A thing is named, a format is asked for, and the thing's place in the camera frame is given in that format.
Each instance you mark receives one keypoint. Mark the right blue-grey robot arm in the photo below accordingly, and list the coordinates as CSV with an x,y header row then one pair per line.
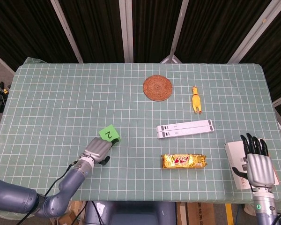
x,y
264,208

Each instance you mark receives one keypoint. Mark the white folded laptop stand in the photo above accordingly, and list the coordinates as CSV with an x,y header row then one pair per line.
x,y
185,129

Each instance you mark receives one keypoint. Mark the green gridded cutting mat table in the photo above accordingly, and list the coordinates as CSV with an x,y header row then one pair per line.
x,y
61,105

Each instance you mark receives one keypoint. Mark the green cube marked 2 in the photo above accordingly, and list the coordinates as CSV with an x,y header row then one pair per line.
x,y
108,133

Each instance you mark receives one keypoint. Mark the yellow rubber chicken toy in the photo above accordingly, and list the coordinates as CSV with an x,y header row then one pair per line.
x,y
196,100

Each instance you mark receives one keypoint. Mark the golden biscuit pack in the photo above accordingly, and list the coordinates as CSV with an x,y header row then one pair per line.
x,y
183,161

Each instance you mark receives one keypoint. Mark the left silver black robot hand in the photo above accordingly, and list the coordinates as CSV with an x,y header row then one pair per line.
x,y
98,148

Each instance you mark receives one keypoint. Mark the brown cardboard box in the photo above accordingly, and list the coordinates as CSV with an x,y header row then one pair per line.
x,y
196,214

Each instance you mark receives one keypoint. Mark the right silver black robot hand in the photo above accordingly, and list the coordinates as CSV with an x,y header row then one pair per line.
x,y
260,168

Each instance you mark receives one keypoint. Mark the dark pleated curtain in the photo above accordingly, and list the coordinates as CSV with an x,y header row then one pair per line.
x,y
98,28

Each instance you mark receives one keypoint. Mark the round brown rattan coaster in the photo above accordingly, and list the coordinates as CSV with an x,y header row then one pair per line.
x,y
157,88

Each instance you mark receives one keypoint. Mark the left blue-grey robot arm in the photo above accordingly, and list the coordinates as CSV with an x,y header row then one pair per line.
x,y
70,180

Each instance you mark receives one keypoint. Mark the blue-grey robot torso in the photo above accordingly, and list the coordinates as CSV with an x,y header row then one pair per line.
x,y
131,213

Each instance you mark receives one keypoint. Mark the white flat cardboard box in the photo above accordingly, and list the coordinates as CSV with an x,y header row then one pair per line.
x,y
234,154

